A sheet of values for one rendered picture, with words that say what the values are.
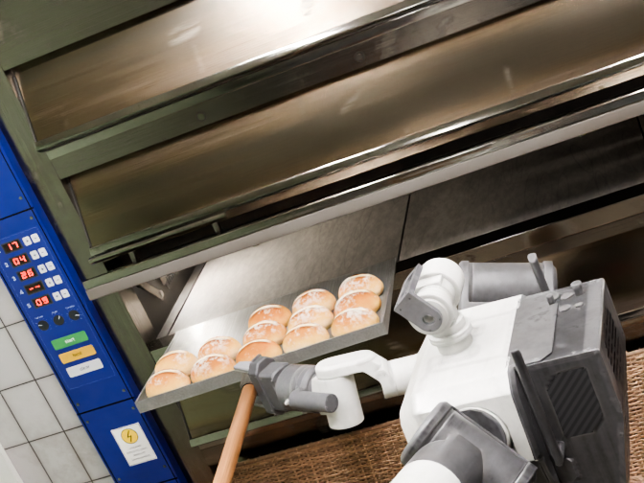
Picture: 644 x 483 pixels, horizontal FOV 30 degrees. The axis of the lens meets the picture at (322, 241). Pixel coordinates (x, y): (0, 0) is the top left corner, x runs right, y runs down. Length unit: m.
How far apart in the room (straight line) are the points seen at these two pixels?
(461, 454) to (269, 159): 1.20
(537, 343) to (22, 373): 1.60
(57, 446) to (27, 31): 1.02
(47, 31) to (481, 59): 0.89
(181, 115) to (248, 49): 0.21
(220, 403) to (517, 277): 1.14
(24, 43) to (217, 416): 0.95
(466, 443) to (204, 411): 1.42
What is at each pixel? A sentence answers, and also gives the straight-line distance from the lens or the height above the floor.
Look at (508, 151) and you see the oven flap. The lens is 2.34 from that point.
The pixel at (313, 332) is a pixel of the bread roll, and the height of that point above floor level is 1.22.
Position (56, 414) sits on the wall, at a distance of 2.97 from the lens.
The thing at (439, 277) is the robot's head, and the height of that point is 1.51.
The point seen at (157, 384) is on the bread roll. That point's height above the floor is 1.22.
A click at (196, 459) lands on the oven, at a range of 2.94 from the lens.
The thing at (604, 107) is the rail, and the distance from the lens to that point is 2.32.
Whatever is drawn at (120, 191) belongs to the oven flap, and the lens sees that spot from 2.66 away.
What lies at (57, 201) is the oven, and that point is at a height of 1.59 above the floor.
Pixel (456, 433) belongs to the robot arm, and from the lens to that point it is 1.50.
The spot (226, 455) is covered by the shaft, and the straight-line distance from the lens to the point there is 2.13.
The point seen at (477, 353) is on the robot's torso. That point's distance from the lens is 1.67.
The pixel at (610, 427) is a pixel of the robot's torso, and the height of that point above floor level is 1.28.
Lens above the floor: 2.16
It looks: 19 degrees down
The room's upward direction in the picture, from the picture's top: 24 degrees counter-clockwise
